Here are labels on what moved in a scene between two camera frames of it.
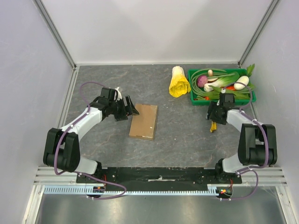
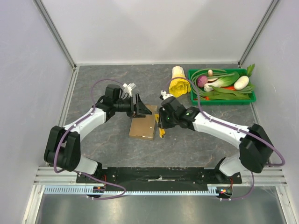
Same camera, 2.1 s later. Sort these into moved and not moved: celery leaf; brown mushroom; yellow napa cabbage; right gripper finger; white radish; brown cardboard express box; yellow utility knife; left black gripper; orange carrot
Moved: right gripper finger; left black gripper; yellow utility knife
Not moved: brown cardboard express box; white radish; yellow napa cabbage; orange carrot; celery leaf; brown mushroom
